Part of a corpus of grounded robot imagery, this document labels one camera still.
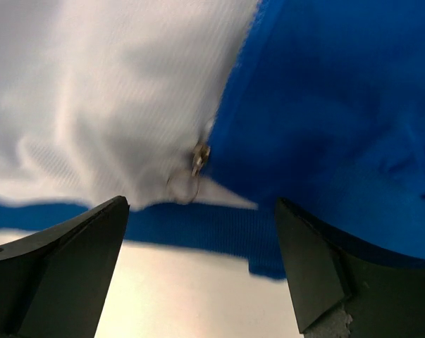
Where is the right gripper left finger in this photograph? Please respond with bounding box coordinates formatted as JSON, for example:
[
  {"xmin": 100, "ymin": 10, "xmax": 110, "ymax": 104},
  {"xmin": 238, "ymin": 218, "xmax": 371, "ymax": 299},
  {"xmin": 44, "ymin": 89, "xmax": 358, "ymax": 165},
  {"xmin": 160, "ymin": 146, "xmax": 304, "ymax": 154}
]
[{"xmin": 0, "ymin": 196, "xmax": 129, "ymax": 338}]

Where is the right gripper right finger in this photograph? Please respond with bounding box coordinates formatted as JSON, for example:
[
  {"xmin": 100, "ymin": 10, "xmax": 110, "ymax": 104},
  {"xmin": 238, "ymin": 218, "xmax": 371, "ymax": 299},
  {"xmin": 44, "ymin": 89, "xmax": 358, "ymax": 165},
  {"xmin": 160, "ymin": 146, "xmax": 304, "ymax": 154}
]
[{"xmin": 275, "ymin": 199, "xmax": 425, "ymax": 338}]

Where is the blue white red jacket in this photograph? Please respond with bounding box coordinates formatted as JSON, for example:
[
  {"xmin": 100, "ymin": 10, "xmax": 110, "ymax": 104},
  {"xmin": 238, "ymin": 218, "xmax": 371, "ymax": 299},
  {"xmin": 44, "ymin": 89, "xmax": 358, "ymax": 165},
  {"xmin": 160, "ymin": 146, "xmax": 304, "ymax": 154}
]
[{"xmin": 0, "ymin": 1, "xmax": 425, "ymax": 279}]

